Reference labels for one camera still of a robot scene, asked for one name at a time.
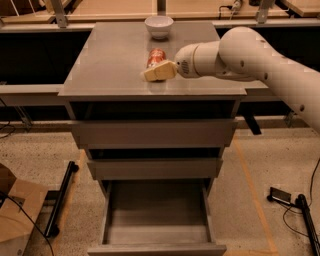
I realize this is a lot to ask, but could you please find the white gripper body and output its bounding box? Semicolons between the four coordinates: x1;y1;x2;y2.
174;44;199;78

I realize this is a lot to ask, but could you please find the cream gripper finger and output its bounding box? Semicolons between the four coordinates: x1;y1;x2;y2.
143;60;177;82

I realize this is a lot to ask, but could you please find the red coke can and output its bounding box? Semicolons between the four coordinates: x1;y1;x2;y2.
147;48;166;68

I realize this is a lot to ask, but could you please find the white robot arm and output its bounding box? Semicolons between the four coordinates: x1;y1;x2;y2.
141;27;320;132

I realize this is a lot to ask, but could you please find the grey drawer cabinet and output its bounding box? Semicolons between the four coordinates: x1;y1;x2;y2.
59;38;246;190

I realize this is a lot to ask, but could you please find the grey top drawer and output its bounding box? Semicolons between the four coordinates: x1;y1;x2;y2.
72;119;236;149

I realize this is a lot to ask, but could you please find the grey middle drawer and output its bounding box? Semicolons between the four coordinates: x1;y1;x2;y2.
88;158;222;180

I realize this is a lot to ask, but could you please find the grey open bottom drawer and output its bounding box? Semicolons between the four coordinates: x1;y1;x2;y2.
88;179;226;256

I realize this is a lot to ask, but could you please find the white ceramic bowl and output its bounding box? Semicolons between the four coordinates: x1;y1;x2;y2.
144;16;174;39

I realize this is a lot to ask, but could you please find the small black floor device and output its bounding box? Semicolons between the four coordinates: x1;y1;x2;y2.
267;187;291;206

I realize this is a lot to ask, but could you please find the black bar stand right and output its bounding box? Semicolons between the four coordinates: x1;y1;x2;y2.
296;194;320;256

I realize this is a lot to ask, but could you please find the black bar stand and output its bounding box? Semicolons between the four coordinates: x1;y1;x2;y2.
296;194;320;256
45;161;79;238

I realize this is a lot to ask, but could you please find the black bar stand left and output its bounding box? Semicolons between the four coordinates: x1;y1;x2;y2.
45;161;79;238

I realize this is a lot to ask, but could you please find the brown cardboard box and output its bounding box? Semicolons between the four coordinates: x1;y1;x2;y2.
0;164;48;256

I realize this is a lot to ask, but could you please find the grey metal rail frame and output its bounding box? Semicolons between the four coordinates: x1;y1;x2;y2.
0;18;320;108

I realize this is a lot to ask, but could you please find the black cable right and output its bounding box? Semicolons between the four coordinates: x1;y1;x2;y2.
282;156;320;238

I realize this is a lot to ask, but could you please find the black cable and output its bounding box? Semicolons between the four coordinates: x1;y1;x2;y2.
0;189;55;256
282;156;320;238

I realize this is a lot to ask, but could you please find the black cable left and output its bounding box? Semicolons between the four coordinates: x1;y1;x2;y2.
0;189;55;256

